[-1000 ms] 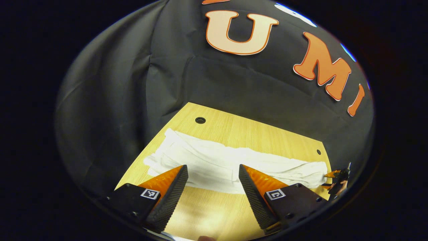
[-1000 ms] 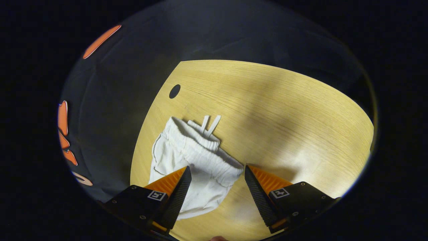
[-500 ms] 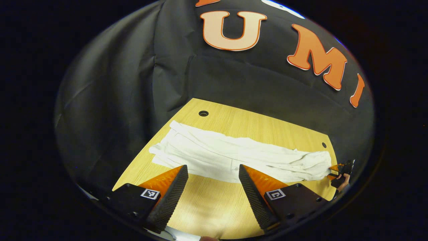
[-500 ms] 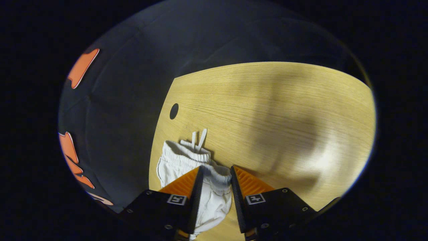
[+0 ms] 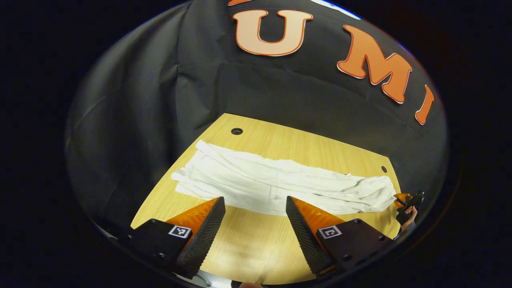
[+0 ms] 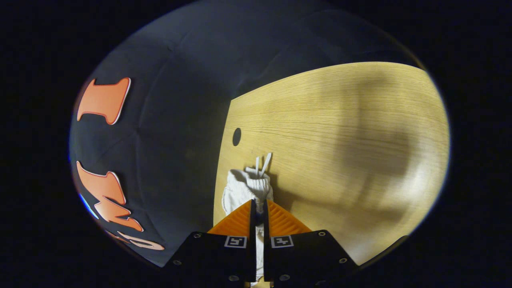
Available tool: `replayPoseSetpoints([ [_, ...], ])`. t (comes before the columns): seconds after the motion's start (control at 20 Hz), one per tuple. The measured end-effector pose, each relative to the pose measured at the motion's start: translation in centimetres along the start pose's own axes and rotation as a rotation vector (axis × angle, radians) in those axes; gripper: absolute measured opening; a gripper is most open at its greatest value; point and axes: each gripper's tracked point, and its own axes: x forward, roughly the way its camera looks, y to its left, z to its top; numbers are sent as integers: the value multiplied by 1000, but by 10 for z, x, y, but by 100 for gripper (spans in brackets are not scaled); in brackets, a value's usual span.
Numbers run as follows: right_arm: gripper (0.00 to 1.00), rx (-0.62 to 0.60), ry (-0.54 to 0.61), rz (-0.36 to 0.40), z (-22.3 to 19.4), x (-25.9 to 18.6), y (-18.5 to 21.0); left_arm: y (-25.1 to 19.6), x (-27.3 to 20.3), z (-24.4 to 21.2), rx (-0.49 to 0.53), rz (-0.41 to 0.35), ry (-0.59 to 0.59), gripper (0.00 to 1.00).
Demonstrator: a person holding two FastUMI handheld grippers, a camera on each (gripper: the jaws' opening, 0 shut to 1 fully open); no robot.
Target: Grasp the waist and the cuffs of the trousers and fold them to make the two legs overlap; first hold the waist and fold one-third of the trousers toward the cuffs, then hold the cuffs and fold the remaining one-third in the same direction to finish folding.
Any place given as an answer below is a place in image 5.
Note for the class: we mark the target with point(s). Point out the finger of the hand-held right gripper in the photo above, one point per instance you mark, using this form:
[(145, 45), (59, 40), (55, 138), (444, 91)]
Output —
[(402, 198)]

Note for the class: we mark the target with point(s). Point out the black side curtain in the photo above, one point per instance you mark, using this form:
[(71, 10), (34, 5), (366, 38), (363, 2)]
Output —
[(132, 100)]

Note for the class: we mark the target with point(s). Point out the white jeans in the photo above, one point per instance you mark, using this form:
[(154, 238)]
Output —
[(280, 184)]

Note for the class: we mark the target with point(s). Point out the black backdrop cloth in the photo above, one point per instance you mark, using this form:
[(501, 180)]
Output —
[(320, 100)]

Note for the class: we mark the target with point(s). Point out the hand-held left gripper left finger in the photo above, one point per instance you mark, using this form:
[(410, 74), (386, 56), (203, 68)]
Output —
[(204, 240)]

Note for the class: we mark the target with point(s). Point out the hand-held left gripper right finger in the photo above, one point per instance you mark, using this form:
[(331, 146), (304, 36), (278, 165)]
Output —
[(306, 240)]

